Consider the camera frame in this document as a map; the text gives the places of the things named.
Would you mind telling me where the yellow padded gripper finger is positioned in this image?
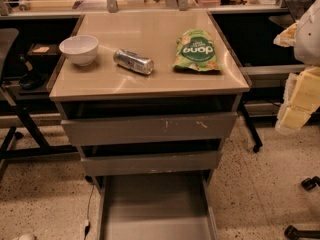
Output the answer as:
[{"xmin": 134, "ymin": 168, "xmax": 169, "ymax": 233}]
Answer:
[{"xmin": 275, "ymin": 66, "xmax": 320, "ymax": 131}]

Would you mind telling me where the green rice chip bag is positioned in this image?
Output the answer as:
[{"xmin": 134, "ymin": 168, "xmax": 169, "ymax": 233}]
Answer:
[{"xmin": 173, "ymin": 29, "xmax": 221, "ymax": 72}]

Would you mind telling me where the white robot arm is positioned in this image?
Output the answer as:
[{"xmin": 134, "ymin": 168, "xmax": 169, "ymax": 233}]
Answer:
[{"xmin": 274, "ymin": 0, "xmax": 320, "ymax": 134}]

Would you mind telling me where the grey top drawer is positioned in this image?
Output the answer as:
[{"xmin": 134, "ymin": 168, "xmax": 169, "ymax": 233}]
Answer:
[{"xmin": 62, "ymin": 112, "xmax": 237, "ymax": 146}]

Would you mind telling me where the grey drawer cabinet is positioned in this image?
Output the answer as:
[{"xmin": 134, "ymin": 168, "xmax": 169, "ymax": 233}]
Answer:
[{"xmin": 50, "ymin": 10, "xmax": 249, "ymax": 188}]

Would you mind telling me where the grey middle drawer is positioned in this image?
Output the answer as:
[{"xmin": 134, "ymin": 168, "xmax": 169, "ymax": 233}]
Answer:
[{"xmin": 81, "ymin": 151, "xmax": 222, "ymax": 176}]

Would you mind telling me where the grey open bottom drawer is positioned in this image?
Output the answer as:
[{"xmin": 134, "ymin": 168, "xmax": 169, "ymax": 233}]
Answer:
[{"xmin": 96, "ymin": 171, "xmax": 219, "ymax": 240}]

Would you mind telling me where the black table leg with caster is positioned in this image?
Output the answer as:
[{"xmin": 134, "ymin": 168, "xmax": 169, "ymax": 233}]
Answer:
[{"xmin": 239, "ymin": 102, "xmax": 263, "ymax": 153}]

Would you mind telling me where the black chair base leg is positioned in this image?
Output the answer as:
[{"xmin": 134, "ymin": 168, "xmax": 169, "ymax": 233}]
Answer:
[{"xmin": 284, "ymin": 225, "xmax": 320, "ymax": 240}]

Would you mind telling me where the silver drink can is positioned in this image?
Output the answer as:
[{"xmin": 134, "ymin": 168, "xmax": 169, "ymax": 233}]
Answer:
[{"xmin": 113, "ymin": 49, "xmax": 154, "ymax": 75}]

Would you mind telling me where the white ceramic bowl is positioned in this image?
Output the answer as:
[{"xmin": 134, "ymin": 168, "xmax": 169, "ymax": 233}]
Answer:
[{"xmin": 59, "ymin": 35, "xmax": 99, "ymax": 66}]

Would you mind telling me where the black cable on floor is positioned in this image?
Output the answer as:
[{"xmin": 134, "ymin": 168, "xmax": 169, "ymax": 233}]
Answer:
[{"xmin": 83, "ymin": 183, "xmax": 96, "ymax": 240}]

